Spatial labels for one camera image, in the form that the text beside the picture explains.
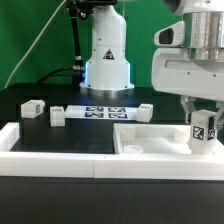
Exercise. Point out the white U-shaped fence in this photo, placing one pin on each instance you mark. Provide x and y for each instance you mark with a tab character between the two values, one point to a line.
112	166

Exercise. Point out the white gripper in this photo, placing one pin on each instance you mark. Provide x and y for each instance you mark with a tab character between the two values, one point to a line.
173	72

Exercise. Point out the white square tabletop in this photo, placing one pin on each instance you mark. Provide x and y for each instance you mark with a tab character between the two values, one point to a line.
151	139

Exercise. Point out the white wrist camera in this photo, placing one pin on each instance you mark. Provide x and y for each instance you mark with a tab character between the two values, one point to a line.
171	36

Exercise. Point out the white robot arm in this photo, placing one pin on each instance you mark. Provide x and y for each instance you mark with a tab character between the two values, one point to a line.
204	37

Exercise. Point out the white tag plate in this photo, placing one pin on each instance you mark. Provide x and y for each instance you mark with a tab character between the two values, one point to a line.
101	112

